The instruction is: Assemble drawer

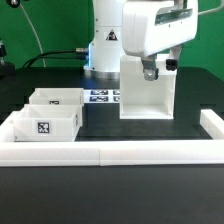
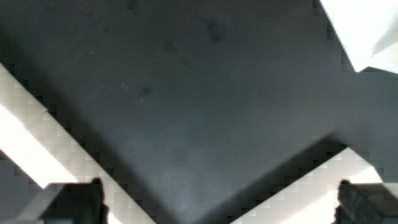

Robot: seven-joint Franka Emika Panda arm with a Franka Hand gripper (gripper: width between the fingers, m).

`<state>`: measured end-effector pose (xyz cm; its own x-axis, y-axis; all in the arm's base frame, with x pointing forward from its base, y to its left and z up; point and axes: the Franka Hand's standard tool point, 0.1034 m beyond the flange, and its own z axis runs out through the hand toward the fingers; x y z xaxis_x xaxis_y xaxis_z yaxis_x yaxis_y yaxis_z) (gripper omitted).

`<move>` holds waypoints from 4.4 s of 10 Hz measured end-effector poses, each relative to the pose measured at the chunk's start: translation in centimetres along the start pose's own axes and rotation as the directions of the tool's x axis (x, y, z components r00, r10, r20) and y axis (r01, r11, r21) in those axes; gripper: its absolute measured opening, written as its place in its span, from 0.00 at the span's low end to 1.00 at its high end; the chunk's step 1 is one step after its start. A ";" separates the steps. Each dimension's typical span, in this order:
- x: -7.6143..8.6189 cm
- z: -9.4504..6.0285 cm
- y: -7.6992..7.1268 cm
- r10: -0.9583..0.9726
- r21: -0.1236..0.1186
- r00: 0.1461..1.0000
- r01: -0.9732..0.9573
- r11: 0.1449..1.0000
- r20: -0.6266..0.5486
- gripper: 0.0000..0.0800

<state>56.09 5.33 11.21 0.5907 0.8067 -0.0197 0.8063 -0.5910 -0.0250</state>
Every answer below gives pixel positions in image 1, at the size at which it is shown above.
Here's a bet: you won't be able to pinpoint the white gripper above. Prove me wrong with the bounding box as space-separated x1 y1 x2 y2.
122 0 198 81

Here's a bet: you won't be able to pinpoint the white drawer cabinet box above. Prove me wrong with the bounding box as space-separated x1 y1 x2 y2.
120 54 177 119

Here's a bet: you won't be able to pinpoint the white front drawer tray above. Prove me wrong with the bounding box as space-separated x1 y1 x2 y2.
13 104 82 142

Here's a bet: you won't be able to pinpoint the white drawer tray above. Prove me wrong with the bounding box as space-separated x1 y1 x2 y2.
13 104 82 142
29 88 84 106

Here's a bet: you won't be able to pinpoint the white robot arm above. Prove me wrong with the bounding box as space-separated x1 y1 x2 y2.
84 0 198 79

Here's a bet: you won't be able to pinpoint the white rear drawer tray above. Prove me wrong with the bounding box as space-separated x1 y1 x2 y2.
29 88 84 106

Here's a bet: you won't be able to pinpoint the white marker tag sheet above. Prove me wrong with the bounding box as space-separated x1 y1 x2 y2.
84 89 120 103

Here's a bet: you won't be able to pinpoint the black cables at base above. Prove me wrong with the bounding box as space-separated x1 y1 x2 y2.
22 47 90 69

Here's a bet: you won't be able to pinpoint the thin white cable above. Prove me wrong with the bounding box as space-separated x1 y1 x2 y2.
19 3 47 69

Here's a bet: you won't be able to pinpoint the black camera stand left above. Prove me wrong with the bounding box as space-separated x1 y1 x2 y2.
0 39 15 78

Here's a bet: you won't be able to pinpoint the white U-shaped border frame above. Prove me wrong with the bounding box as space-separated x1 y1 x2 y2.
0 109 224 167

